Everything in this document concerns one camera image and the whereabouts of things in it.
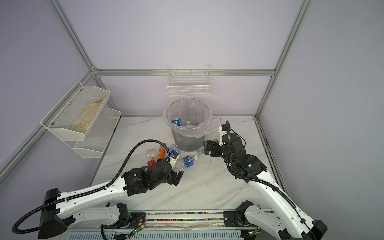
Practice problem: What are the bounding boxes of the red cap round bottle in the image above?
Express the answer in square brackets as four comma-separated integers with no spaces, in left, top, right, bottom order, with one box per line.
[147,158,157,167]

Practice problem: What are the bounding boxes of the crushed clear round bottle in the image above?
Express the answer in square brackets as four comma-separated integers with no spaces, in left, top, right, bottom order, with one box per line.
[145,149,159,161]

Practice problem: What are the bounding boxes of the clear bottle white cap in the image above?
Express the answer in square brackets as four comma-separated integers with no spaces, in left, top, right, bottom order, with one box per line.
[197,146,205,155]

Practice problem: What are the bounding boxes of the orange label juice bottle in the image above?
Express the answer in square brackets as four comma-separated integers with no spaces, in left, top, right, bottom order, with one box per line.
[157,146,168,160]

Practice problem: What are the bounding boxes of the crushed bottle blue label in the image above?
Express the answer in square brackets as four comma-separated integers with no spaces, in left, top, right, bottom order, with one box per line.
[168,144,181,160]

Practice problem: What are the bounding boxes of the blue cap water bottle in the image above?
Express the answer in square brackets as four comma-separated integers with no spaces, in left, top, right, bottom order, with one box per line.
[171,116,183,126]

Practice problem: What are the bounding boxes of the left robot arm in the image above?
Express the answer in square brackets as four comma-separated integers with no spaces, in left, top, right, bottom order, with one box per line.
[38,159,184,239]

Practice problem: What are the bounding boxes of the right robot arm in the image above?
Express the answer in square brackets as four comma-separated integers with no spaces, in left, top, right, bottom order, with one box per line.
[204,132,328,240]

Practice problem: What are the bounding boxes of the grey mesh waste bin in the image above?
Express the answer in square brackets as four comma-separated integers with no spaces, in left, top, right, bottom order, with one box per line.
[162,97,212,152]

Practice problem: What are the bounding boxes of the clear plastic bin liner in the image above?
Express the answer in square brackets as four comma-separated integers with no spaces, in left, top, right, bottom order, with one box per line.
[162,97,212,138]

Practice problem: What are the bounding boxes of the white mesh lower shelf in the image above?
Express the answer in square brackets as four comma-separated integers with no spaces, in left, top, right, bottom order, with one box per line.
[72,107,121,159]

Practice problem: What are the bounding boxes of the beige cloth in shelf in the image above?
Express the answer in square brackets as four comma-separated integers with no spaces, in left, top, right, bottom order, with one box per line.
[70,98,106,134]

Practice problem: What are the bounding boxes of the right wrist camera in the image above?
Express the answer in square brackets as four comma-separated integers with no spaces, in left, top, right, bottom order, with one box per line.
[218,124,228,146]

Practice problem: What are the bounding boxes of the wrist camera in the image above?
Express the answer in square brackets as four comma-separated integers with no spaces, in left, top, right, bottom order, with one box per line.
[218,124,228,146]
[169,150,180,168]

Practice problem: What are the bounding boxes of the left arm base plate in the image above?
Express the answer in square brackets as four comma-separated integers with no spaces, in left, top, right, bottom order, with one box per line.
[111,212,147,229]

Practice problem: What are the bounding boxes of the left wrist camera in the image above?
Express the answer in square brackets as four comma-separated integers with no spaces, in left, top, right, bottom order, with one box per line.
[169,150,180,168]

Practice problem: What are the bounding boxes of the left black corrugated cable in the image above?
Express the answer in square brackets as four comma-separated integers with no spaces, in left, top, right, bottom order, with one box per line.
[11,139,171,235]

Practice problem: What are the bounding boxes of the black corrugated cable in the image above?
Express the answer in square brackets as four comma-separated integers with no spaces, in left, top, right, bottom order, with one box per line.
[11,139,171,235]
[224,120,316,240]

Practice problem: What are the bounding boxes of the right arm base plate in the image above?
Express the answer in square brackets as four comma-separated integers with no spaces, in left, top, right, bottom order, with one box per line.
[223,211,250,227]

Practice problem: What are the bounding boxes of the white wire wall basket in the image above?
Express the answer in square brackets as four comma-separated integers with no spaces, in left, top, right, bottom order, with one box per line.
[166,65,211,97]

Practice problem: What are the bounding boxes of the right black corrugated cable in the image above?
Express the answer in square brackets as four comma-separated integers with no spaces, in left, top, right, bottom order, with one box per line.
[224,120,316,240]

